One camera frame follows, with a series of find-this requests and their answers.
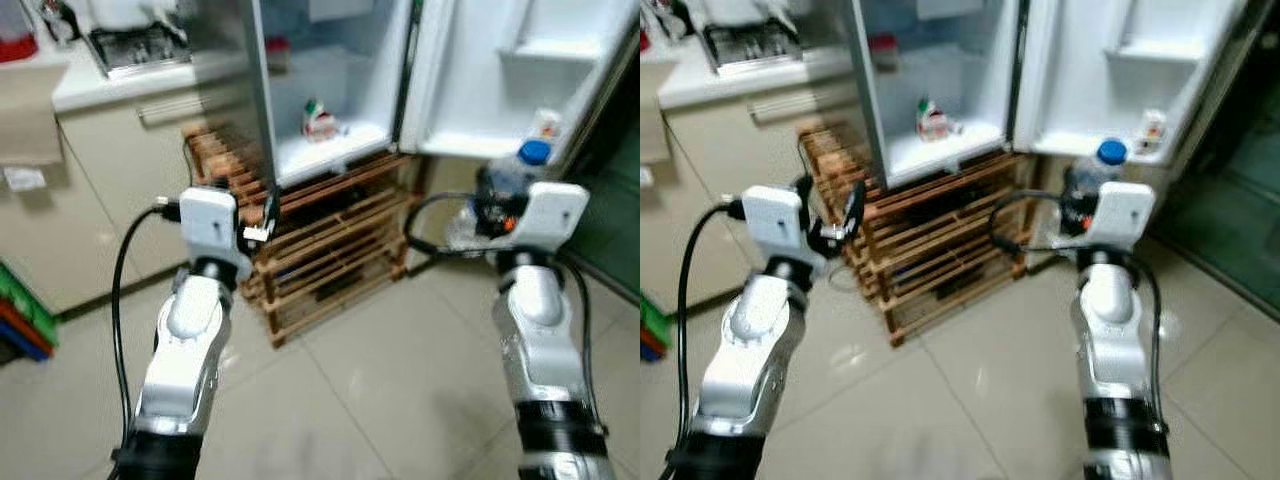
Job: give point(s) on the clear bottle with blue cap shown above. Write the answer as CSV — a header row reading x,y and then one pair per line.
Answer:
x,y
520,165
1095,165

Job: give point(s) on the fridge door white inside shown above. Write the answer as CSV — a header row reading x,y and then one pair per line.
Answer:
x,y
1080,90
470,90

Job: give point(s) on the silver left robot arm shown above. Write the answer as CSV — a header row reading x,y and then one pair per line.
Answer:
x,y
185,360
750,360

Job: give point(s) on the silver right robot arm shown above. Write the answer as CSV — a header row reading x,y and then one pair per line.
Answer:
x,y
1115,340
545,340

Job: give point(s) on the dark grey fridge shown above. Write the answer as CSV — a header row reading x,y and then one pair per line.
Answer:
x,y
950,70
340,70

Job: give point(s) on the wooden slatted rack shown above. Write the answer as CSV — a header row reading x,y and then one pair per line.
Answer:
x,y
940,240
330,240

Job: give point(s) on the red green white food package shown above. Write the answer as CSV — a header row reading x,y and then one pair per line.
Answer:
x,y
322,122
935,120

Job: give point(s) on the small white carton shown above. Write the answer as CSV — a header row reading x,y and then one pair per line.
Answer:
x,y
546,125
1152,130

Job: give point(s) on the green tinted glass door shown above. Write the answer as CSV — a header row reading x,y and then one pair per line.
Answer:
x,y
1220,170
600,180

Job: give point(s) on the white kitchen counter with cabinets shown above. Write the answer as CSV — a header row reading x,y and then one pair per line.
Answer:
x,y
720,150
110,180

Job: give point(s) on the small container with red lid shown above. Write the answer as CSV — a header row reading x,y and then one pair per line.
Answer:
x,y
882,52
277,55

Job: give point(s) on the white paper label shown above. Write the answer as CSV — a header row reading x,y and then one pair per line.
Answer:
x,y
25,178
646,176

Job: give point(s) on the beige towel on counter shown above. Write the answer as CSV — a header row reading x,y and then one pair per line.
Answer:
x,y
28,115
652,115

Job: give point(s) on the metal dish rack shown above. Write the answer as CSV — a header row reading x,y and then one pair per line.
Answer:
x,y
135,50
750,45

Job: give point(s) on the red plastic crate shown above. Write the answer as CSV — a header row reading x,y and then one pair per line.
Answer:
x,y
650,345
15,332

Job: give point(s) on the blue plastic crate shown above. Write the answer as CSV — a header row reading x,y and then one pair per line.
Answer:
x,y
648,356
18,352

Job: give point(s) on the white plastic container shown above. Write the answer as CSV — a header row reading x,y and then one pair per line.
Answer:
x,y
740,10
125,12

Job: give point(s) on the red kitchen object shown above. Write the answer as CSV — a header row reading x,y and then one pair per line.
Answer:
x,y
15,45

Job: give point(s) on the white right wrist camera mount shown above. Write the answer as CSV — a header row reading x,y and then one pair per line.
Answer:
x,y
1122,215
550,215

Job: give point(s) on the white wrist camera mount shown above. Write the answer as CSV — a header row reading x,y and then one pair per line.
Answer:
x,y
1122,215
775,220
550,215
208,225

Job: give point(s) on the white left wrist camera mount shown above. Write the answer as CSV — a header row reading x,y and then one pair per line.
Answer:
x,y
208,225
775,220

